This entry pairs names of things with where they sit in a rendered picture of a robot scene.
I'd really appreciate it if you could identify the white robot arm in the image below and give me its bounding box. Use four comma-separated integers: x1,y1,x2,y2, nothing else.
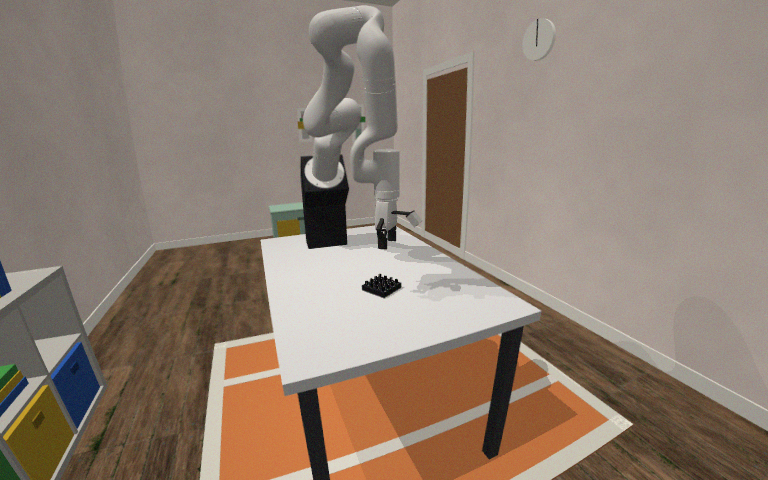
303,5,400,200

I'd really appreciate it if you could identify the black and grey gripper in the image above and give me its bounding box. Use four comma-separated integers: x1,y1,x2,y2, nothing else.
375,198,398,250

